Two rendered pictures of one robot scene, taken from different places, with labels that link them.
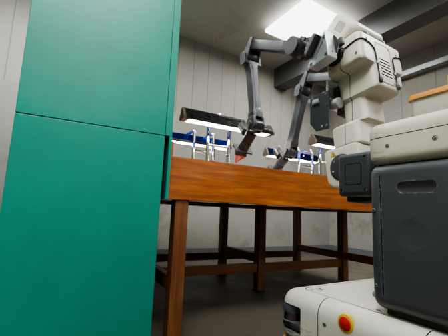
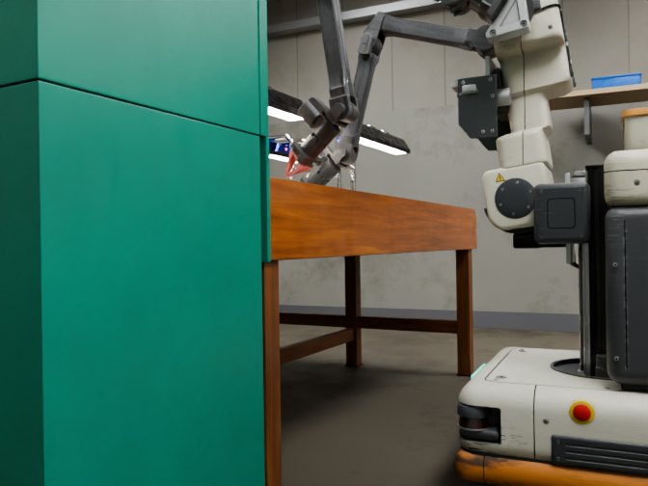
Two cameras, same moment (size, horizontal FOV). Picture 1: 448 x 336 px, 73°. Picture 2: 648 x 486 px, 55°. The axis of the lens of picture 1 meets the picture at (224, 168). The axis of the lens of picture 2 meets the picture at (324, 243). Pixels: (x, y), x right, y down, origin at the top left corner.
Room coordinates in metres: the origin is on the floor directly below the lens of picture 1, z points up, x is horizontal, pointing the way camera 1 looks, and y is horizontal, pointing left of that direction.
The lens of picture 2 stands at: (0.09, 0.87, 0.62)
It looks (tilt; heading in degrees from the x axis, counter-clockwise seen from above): 0 degrees down; 326
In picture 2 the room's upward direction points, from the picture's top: 1 degrees counter-clockwise
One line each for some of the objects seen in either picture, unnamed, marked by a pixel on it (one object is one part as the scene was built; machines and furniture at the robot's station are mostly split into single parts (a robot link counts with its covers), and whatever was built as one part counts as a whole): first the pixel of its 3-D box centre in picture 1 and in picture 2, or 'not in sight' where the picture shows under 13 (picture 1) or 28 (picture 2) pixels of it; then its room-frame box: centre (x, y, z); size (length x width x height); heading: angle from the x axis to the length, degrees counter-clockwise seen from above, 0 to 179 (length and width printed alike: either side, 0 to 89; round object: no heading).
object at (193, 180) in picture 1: (315, 192); (390, 226); (1.74, -0.54, 0.67); 1.81 x 0.12 x 0.19; 117
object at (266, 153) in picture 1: (293, 155); (270, 148); (2.72, -0.63, 1.08); 0.62 x 0.08 x 0.07; 117
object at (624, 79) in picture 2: not in sight; (616, 86); (2.20, -2.72, 1.54); 0.27 x 0.19 x 0.09; 31
